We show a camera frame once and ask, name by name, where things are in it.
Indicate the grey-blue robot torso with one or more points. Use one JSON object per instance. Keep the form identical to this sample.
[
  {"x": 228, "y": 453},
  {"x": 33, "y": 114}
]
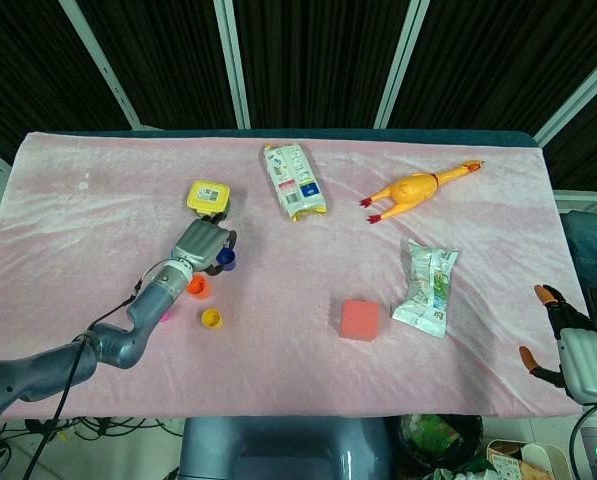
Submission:
[{"x": 278, "y": 450}]

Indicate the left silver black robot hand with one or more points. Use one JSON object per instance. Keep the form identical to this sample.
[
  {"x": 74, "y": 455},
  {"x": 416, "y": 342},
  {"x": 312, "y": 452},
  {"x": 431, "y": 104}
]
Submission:
[{"x": 200, "y": 242}]

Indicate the yellow rubber chicken toy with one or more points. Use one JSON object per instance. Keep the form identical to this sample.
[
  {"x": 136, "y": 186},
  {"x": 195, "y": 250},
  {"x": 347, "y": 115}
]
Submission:
[{"x": 410, "y": 190}]

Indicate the yellow plastic cup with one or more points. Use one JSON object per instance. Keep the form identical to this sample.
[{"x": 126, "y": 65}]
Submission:
[{"x": 212, "y": 318}]

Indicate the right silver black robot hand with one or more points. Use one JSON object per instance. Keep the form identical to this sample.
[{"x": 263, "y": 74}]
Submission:
[{"x": 590, "y": 365}]

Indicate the aluminium frame rail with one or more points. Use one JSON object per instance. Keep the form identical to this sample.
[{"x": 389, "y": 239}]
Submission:
[{"x": 585, "y": 202}]

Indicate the red foam cube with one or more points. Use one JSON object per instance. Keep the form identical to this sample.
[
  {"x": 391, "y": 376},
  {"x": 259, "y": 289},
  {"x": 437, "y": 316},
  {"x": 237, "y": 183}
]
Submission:
[{"x": 359, "y": 320}]

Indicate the orange plastic cup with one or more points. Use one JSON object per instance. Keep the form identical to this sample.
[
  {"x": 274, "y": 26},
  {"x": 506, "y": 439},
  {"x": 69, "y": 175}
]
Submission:
[{"x": 198, "y": 286}]

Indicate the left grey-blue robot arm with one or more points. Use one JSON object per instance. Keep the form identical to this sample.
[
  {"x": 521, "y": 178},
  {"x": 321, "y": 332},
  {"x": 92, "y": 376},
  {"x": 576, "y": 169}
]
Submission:
[{"x": 148, "y": 305}]

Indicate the black trash bin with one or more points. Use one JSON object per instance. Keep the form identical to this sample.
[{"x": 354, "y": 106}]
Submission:
[{"x": 478, "y": 440}]

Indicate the white partition post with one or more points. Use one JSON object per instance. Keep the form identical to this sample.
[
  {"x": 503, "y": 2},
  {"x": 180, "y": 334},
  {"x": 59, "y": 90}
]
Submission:
[
  {"x": 400, "y": 65},
  {"x": 573, "y": 105},
  {"x": 103, "y": 70},
  {"x": 230, "y": 65}
]

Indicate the pink velvet tablecloth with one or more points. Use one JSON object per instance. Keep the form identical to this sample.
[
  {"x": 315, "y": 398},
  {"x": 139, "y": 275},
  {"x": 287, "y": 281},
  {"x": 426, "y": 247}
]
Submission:
[{"x": 298, "y": 375}]

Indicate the dark blue plastic cup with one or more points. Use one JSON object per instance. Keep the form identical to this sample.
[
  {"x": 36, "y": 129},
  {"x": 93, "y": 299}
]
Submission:
[{"x": 226, "y": 259}]

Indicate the pink plastic cup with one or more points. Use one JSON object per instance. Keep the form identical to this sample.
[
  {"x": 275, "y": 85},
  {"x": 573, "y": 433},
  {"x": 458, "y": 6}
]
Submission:
[{"x": 167, "y": 316}]

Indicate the white yellow snack bag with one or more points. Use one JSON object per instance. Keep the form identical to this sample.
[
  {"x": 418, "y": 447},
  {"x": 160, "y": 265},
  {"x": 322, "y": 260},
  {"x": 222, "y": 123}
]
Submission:
[{"x": 295, "y": 180}]

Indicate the crumpled white green wrapper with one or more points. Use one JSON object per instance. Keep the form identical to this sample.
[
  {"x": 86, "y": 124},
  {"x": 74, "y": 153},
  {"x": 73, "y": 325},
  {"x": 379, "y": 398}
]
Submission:
[{"x": 428, "y": 290}]

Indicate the blue jeans leg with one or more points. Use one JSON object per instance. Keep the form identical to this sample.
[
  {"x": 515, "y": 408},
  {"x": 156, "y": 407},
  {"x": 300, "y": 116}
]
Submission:
[{"x": 593, "y": 245}]

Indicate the brown cardboard box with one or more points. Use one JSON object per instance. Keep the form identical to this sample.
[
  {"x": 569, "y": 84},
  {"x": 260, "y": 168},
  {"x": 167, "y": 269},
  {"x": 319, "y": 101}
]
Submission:
[{"x": 513, "y": 467}]

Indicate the green tub with yellow lid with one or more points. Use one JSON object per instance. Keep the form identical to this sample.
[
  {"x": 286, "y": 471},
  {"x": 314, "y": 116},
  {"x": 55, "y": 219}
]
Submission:
[{"x": 208, "y": 195}]

